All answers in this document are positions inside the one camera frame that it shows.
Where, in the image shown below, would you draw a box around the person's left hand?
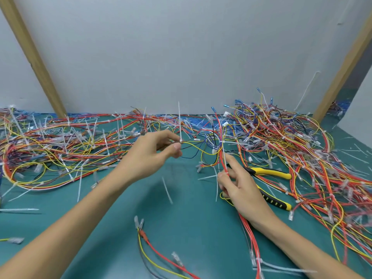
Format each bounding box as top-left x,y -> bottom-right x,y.
118,130 -> 183,186

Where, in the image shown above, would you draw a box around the person's right hand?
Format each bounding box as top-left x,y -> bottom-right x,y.
217,154 -> 273,229

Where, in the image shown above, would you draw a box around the red yellow black wire harness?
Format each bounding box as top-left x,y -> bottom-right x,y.
178,112 -> 269,279

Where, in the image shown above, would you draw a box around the person's left forearm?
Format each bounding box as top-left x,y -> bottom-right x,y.
0,167 -> 130,279

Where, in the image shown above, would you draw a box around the person's right forearm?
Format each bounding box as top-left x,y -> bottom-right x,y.
251,213 -> 365,279

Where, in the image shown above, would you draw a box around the green table mat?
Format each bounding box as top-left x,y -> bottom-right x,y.
0,113 -> 372,279

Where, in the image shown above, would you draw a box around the yellow black handled pliers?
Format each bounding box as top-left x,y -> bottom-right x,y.
227,163 -> 293,212

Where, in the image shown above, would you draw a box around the heap of loose wire harnesses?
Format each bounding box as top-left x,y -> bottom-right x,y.
203,88 -> 372,266

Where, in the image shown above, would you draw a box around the short red yellow wire harness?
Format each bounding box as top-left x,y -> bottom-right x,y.
134,216 -> 201,279

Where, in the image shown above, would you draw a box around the pile of tied wire harnesses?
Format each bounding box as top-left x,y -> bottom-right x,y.
0,105 -> 210,201

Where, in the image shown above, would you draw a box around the long white cable tie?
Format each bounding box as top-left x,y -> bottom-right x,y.
294,71 -> 321,111

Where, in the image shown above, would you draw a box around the scattered cable tie offcuts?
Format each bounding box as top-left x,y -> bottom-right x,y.
331,136 -> 372,183

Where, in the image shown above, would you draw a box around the bundle of blue wires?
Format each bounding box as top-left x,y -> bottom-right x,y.
327,100 -> 353,117

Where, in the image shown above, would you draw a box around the wooden post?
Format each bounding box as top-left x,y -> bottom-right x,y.
312,14 -> 372,124
0,0 -> 68,119

